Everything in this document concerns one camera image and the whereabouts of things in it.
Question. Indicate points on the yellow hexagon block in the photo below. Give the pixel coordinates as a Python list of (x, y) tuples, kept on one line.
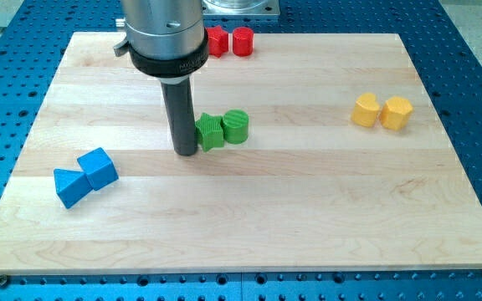
[(395, 113)]

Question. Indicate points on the blue triangle block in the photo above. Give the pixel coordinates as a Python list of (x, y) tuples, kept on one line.
[(71, 186)]

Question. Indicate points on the green star block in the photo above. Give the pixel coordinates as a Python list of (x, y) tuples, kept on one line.
[(209, 131)]

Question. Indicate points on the green cylinder block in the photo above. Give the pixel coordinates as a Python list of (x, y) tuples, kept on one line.
[(235, 126)]

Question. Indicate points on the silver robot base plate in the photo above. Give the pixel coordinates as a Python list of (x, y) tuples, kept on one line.
[(241, 8)]

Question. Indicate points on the red cylinder block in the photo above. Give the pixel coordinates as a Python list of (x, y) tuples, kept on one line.
[(243, 41)]

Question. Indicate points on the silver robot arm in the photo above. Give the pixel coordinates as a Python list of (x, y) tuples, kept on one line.
[(166, 39)]

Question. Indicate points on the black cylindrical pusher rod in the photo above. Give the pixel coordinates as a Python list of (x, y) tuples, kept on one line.
[(177, 95)]

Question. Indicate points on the light wooden board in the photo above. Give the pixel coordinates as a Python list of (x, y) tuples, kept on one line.
[(309, 190)]

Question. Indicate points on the red star block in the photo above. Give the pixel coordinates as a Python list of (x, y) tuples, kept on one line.
[(217, 41)]

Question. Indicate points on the yellow heart block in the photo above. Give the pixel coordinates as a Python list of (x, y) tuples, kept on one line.
[(366, 110)]

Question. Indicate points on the blue cube block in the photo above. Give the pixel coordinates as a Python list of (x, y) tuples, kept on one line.
[(98, 168)]

